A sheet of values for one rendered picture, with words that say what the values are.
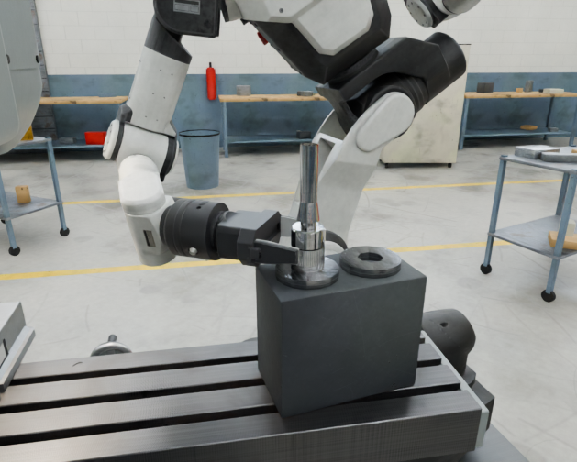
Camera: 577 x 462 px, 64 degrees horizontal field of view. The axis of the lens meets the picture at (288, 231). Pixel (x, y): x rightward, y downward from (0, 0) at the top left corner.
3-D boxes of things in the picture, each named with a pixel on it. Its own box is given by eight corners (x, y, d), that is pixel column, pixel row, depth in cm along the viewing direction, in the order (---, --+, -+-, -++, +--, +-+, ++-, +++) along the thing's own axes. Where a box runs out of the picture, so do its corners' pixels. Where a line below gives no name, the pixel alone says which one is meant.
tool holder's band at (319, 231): (323, 226, 66) (323, 220, 65) (327, 239, 61) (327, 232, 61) (290, 227, 65) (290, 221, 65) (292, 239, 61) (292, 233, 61)
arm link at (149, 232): (175, 218, 65) (107, 211, 68) (190, 278, 71) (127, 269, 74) (210, 181, 74) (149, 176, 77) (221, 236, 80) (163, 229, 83)
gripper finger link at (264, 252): (299, 266, 62) (255, 260, 63) (299, 244, 60) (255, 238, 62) (295, 271, 60) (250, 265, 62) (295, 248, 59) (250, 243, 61)
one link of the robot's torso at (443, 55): (441, 75, 111) (410, 6, 103) (478, 77, 99) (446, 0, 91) (350, 147, 110) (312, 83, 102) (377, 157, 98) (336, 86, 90)
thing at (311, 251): (322, 259, 67) (323, 226, 66) (326, 273, 63) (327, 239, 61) (290, 260, 67) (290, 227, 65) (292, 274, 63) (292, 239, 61)
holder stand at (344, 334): (257, 368, 75) (254, 256, 69) (376, 343, 82) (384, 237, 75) (281, 420, 65) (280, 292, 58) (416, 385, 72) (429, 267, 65)
